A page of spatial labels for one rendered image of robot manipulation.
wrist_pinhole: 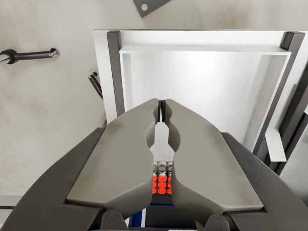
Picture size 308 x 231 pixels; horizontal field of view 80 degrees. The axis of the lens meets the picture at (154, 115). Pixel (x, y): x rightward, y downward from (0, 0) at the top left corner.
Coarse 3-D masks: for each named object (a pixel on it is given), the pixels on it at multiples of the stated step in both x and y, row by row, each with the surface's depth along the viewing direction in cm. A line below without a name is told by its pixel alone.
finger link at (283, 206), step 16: (240, 144) 8; (240, 160) 7; (256, 160) 7; (256, 176) 7; (272, 176) 7; (256, 192) 6; (272, 192) 6; (288, 192) 6; (272, 208) 6; (288, 208) 6; (304, 208) 6; (240, 224) 5; (256, 224) 5; (272, 224) 5; (288, 224) 5; (304, 224) 5
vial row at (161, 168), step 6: (156, 162) 45; (162, 162) 45; (168, 162) 45; (156, 168) 44; (162, 168) 43; (168, 168) 44; (156, 174) 43; (162, 174) 42; (168, 174) 43; (162, 180) 42; (168, 180) 42
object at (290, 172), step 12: (300, 120) 36; (300, 132) 36; (288, 144) 40; (300, 144) 42; (288, 156) 40; (300, 156) 43; (276, 168) 44; (288, 168) 46; (300, 168) 46; (288, 180) 48; (300, 180) 48; (300, 192) 51
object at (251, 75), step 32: (128, 64) 33; (160, 64) 33; (192, 64) 32; (224, 64) 32; (256, 64) 32; (128, 96) 35; (160, 96) 36; (192, 96) 36; (224, 96) 36; (256, 96) 36; (160, 128) 40; (224, 128) 40; (256, 128) 37; (160, 160) 45
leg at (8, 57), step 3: (3, 54) 105; (6, 54) 106; (0, 57) 102; (3, 57) 103; (6, 57) 105; (9, 57) 107; (0, 60) 101; (3, 60) 102; (6, 60) 105; (9, 60) 107; (0, 63) 101; (3, 63) 103
